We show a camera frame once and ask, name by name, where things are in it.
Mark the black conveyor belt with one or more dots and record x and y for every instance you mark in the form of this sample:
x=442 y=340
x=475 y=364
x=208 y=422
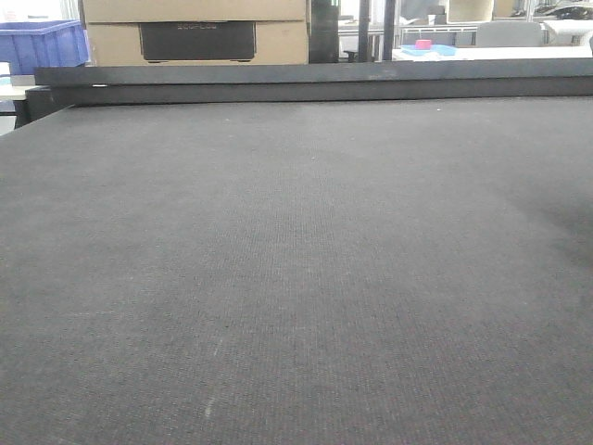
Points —
x=330 y=273

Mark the lower cardboard box black print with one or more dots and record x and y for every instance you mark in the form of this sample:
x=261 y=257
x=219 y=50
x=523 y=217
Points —
x=277 y=43

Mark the upper cardboard box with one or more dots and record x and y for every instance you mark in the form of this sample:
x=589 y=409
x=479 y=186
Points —
x=104 y=11

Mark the light blue tray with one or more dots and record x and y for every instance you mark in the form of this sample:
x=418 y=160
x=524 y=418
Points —
x=435 y=49

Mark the pink tape roll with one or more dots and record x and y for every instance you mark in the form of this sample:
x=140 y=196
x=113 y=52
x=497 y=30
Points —
x=423 y=44

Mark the white background table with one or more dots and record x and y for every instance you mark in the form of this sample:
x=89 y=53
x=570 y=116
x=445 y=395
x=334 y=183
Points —
x=492 y=53

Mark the blue plastic crate background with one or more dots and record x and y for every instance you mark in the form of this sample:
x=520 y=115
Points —
x=28 y=45

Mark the black vertical post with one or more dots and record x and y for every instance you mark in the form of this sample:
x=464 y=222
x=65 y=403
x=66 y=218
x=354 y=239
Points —
x=323 y=31

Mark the black conveyor side rail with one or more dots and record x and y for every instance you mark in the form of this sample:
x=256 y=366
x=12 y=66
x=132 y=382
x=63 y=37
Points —
x=59 y=88

